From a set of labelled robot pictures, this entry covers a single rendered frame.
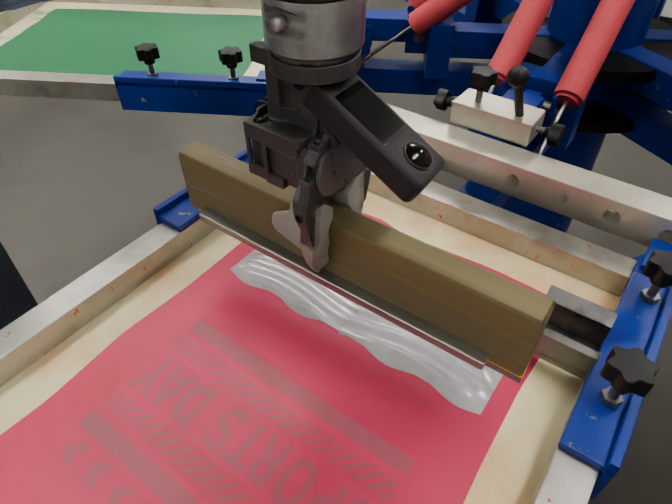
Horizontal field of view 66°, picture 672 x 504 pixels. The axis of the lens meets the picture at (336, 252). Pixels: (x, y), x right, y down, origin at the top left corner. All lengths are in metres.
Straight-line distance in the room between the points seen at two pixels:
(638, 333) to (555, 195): 0.23
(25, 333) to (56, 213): 1.95
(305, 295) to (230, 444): 0.20
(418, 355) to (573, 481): 0.19
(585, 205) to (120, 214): 2.05
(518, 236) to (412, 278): 0.31
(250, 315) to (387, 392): 0.19
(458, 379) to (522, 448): 0.09
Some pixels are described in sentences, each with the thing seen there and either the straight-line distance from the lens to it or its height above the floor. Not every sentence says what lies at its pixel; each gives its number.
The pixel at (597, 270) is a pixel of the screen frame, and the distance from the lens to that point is 0.73.
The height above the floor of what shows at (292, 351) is 0.95.
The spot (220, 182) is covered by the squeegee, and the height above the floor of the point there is 1.13.
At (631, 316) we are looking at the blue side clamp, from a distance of 0.67.
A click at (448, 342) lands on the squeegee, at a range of 0.47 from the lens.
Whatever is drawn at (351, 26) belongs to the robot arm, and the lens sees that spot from 0.39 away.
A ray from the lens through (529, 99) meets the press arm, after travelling 0.95.
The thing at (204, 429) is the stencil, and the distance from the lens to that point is 0.57.
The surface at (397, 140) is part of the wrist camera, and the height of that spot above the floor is 1.24.
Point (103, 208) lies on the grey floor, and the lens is 2.54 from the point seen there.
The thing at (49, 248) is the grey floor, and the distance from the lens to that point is 2.43.
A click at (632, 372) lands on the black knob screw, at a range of 0.53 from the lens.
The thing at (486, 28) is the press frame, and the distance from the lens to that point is 1.29.
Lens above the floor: 1.45
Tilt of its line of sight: 43 degrees down
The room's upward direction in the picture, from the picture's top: straight up
